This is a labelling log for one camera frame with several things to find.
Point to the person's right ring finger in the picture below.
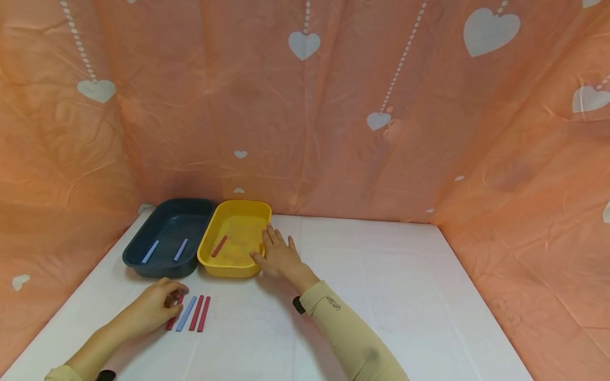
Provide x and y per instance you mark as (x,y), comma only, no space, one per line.
(280,239)

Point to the red stick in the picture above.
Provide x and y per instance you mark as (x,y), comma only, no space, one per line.
(219,246)
(172,319)
(204,314)
(196,313)

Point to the person's right little finger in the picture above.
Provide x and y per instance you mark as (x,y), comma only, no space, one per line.
(292,245)

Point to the person's right hand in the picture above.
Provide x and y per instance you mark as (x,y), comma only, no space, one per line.
(281,258)

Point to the yellow plastic tray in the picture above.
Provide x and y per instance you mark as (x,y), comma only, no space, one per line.
(238,222)

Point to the person's right forearm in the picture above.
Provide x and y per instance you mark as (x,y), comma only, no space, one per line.
(347,333)

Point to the person's right thumb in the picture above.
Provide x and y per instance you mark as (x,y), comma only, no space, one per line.
(257,259)

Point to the person's left fingers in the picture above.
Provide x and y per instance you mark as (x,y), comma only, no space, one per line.
(175,288)

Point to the light blue stick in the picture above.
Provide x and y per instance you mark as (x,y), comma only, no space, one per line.
(150,252)
(186,314)
(181,250)

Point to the black wrist band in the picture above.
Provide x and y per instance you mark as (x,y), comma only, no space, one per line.
(298,305)
(106,375)

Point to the person's left thumb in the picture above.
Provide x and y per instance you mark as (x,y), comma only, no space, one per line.
(172,302)

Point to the person's left forearm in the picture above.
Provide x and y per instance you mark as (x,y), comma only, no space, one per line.
(93,351)

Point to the person's left hand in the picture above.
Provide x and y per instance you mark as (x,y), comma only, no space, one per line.
(148,309)

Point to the person's right index finger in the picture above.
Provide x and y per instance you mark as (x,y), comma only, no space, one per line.
(265,239)

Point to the dark blue plastic tray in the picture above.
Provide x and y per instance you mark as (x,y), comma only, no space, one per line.
(167,233)

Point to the person's right middle finger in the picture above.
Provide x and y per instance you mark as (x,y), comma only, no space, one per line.
(272,236)

